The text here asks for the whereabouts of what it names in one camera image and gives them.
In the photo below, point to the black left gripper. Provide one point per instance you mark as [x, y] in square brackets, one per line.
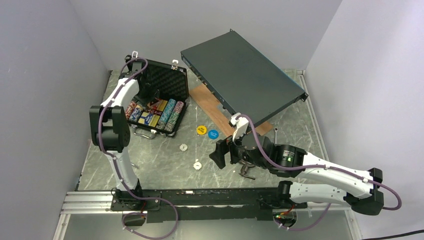
[153, 93]

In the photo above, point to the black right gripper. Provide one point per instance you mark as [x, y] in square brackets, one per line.
[222, 147]

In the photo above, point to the red triangular token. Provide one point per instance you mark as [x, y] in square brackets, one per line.
[153, 104]

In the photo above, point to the blue round button chip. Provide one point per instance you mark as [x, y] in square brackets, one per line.
[213, 134]

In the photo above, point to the yellow round button chip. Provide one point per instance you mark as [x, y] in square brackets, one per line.
[201, 130]

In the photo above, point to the white poker chip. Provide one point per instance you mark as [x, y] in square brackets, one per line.
[197, 165]
[183, 147]

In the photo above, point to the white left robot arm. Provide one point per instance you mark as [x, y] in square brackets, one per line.
[111, 133]

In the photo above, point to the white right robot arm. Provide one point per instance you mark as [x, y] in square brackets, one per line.
[306, 177]

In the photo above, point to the metal clamp tool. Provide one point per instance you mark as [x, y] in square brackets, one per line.
[246, 166]

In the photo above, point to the upper playing card deck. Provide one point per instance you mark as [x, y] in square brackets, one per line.
[160, 107]

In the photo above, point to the playing card deck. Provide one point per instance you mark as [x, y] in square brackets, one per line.
[148, 119]
[160, 107]

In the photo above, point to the yellow blue chip row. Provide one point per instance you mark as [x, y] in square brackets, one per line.
[136, 114]

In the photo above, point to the lower playing card deck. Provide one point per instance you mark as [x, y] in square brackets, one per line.
[148, 119]

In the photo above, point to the black poker chip case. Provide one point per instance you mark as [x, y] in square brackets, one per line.
[172, 82]

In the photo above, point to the teal poker chip row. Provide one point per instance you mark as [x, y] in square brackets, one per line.
[166, 114]

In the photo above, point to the small silver wrench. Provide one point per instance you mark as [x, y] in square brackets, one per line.
[275, 135]

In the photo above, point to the purple green chip row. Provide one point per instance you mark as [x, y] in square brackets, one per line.
[174, 116]

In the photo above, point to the wooden board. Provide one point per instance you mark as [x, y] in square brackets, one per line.
[213, 108]

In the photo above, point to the dark rack server unit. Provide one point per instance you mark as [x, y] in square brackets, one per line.
[242, 78]

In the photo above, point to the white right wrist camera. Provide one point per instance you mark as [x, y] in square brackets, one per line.
[240, 123]

